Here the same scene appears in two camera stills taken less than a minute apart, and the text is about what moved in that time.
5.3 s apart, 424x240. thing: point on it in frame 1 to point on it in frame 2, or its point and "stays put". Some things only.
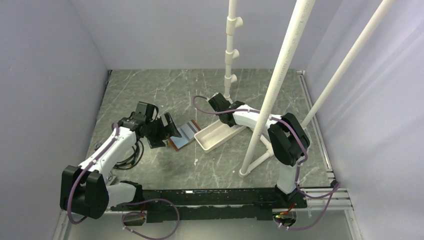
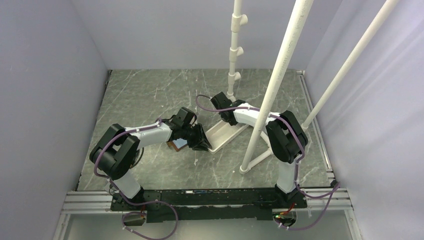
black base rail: [163, 205] stays put
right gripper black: [230, 125] stays put
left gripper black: [163, 135] to [201, 143]
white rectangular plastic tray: [217, 134] stays put
